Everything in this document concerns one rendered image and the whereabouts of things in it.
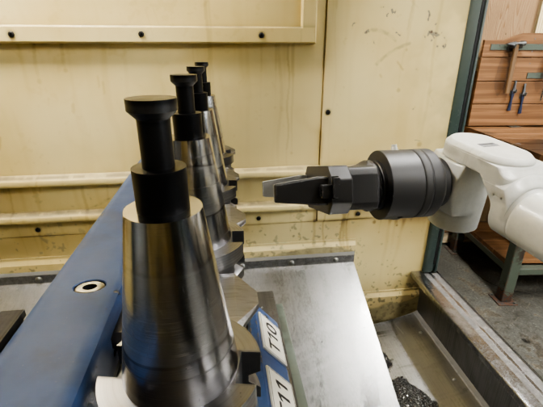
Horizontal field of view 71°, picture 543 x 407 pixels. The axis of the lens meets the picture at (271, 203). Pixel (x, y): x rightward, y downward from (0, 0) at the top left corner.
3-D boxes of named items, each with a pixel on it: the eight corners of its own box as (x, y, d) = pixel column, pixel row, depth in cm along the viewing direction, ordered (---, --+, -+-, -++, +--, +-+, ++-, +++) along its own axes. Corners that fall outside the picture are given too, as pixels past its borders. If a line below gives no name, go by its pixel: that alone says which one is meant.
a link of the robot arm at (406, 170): (303, 149, 52) (384, 146, 54) (305, 218, 53) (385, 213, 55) (332, 144, 40) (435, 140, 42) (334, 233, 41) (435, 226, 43)
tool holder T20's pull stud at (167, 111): (147, 197, 13) (133, 94, 12) (195, 198, 13) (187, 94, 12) (128, 217, 12) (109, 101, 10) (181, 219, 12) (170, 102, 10)
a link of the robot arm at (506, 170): (421, 195, 53) (497, 246, 42) (435, 132, 49) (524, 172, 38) (459, 190, 55) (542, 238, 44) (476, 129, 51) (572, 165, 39)
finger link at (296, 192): (272, 178, 42) (326, 176, 43) (274, 207, 42) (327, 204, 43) (275, 178, 40) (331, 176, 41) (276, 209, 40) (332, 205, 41)
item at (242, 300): (254, 279, 24) (253, 268, 23) (263, 339, 19) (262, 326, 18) (137, 287, 23) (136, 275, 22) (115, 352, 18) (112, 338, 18)
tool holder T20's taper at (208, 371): (147, 324, 17) (126, 183, 15) (245, 328, 17) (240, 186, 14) (100, 409, 13) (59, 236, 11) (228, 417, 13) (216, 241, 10)
